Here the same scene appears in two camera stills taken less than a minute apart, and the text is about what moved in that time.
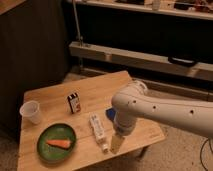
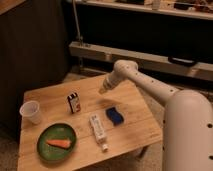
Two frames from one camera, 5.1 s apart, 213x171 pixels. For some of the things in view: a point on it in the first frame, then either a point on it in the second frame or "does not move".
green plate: [52, 153] does not move
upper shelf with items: [190, 8] does not move
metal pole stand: [79, 37] does not move
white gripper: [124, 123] to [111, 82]
